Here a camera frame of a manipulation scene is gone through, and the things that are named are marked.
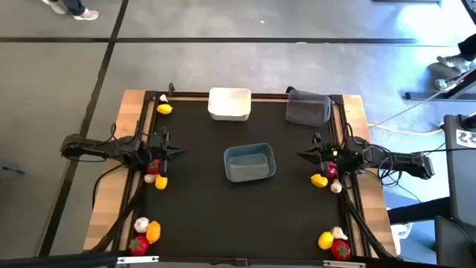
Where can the red toy tomato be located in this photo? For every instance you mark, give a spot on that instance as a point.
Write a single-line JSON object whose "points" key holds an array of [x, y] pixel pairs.
{"points": [[152, 168], [340, 250], [138, 246], [331, 170]]}

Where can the grey translucent plastic basket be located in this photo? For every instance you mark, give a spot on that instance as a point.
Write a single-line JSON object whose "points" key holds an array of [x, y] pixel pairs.
{"points": [[308, 108]]}

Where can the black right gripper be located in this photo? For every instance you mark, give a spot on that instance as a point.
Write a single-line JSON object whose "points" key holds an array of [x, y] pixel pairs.
{"points": [[323, 154]]}

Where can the black floor beam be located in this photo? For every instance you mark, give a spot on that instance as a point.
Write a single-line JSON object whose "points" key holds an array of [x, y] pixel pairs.
{"points": [[416, 212]]}

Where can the yellow toy lemon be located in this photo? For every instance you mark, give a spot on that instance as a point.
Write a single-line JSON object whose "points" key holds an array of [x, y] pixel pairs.
{"points": [[164, 109]]}

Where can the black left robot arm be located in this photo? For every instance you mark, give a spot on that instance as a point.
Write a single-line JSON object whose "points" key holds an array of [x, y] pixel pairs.
{"points": [[93, 148]]}

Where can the black aluminium table frame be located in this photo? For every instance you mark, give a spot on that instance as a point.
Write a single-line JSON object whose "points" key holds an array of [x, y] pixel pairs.
{"points": [[267, 95]]}

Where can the silver metal bracket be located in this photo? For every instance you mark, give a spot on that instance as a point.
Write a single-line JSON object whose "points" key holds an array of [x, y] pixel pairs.
{"points": [[137, 260], [344, 264]]}

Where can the black cabinet with sticker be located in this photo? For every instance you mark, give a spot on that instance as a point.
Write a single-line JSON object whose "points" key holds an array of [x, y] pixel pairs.
{"points": [[461, 178]]}

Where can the blue plastic basket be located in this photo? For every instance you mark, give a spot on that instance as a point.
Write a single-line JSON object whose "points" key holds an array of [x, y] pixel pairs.
{"points": [[249, 164]]}

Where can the white toy garlic bulb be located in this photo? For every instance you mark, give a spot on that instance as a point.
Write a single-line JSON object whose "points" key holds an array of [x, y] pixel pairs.
{"points": [[335, 187], [149, 178], [338, 233], [141, 225], [163, 98]]}

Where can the black table mat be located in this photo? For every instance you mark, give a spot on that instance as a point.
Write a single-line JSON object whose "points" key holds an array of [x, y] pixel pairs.
{"points": [[241, 223]]}

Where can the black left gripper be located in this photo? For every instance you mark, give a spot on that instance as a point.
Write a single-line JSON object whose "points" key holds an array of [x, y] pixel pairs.
{"points": [[163, 149]]}

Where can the person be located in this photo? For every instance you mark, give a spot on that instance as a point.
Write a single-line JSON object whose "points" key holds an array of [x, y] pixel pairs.
{"points": [[451, 60], [86, 15]]}

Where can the black floor stand base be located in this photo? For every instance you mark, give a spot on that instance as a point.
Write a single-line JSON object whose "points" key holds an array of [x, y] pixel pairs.
{"points": [[427, 95]]}

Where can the yellow toy pepper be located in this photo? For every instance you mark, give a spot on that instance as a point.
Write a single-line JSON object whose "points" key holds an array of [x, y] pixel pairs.
{"points": [[161, 182], [325, 240], [319, 181]]}

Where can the white plastic basket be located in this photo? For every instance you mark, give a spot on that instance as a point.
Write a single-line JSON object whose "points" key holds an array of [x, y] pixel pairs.
{"points": [[229, 102]]}

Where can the black box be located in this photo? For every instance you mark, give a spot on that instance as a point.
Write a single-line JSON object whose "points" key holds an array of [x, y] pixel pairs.
{"points": [[451, 245]]}

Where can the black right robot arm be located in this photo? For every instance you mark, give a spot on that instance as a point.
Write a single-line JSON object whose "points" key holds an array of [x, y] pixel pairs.
{"points": [[405, 162]]}

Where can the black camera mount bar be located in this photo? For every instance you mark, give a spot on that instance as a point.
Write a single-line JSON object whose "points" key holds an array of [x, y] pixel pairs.
{"points": [[56, 260]]}

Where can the grey floor disc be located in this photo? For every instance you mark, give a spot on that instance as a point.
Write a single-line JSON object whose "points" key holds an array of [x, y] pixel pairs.
{"points": [[7, 169]]}

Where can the white object under table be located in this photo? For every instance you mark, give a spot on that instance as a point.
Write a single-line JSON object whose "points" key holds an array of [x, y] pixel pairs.
{"points": [[401, 232]]}

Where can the black support strut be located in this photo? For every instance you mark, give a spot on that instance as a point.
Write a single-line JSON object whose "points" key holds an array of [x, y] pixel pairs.
{"points": [[122, 218], [366, 230]]}

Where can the orange-yellow toy pepper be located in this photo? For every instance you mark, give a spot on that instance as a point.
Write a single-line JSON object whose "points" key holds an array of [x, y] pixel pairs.
{"points": [[153, 232]]}

